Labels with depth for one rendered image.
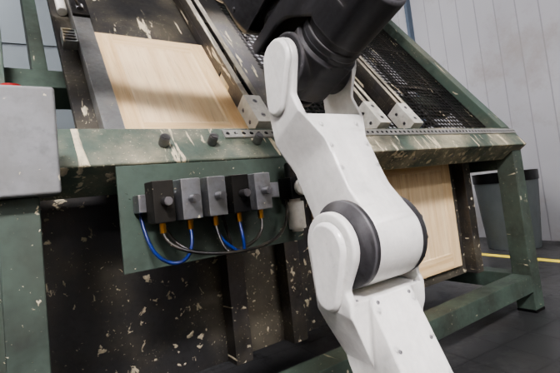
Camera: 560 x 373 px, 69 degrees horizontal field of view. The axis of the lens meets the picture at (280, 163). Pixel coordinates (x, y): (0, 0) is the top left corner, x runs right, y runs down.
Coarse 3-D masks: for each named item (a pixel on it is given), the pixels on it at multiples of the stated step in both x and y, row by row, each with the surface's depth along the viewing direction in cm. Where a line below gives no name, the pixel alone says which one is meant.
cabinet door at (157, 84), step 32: (96, 32) 128; (128, 64) 123; (160, 64) 130; (192, 64) 138; (128, 96) 112; (160, 96) 119; (192, 96) 125; (224, 96) 131; (128, 128) 103; (160, 128) 108; (192, 128) 113
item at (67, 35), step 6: (60, 30) 121; (66, 30) 122; (72, 30) 123; (60, 36) 122; (66, 36) 120; (72, 36) 121; (66, 42) 118; (72, 42) 119; (66, 48) 119; (72, 48) 120
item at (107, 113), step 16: (64, 0) 137; (80, 32) 121; (80, 48) 118; (96, 48) 119; (96, 64) 113; (96, 80) 109; (96, 96) 104; (112, 96) 107; (96, 112) 104; (112, 112) 102; (112, 128) 98
